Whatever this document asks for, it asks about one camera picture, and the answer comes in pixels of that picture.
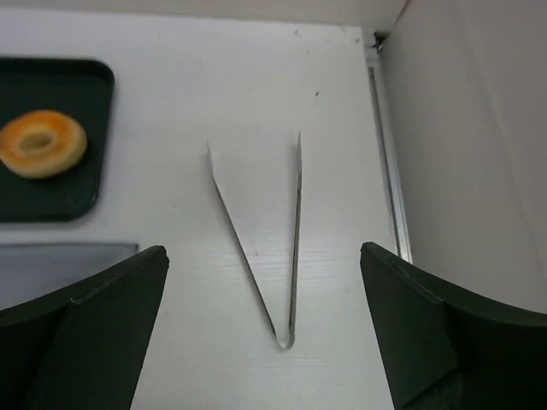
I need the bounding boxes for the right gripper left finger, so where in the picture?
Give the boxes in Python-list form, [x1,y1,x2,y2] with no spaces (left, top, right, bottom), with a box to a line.
[1,246,169,409]

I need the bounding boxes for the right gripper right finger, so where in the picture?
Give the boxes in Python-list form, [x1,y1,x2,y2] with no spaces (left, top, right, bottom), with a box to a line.
[360,242,546,409]

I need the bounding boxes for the metal tongs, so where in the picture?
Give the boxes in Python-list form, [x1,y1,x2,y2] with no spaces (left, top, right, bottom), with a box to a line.
[206,132,303,352]

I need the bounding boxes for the grey cloth placemat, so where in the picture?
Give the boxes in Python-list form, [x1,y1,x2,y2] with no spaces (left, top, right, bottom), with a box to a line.
[1,243,138,309]

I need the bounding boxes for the black baking tray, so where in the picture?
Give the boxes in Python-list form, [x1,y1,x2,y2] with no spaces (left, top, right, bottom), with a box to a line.
[1,56,115,223]

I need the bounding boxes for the ring bagel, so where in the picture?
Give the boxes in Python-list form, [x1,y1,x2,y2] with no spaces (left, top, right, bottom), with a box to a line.
[1,110,88,179]

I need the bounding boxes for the aluminium rail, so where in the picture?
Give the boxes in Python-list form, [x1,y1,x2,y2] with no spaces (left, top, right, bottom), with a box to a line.
[364,32,413,263]

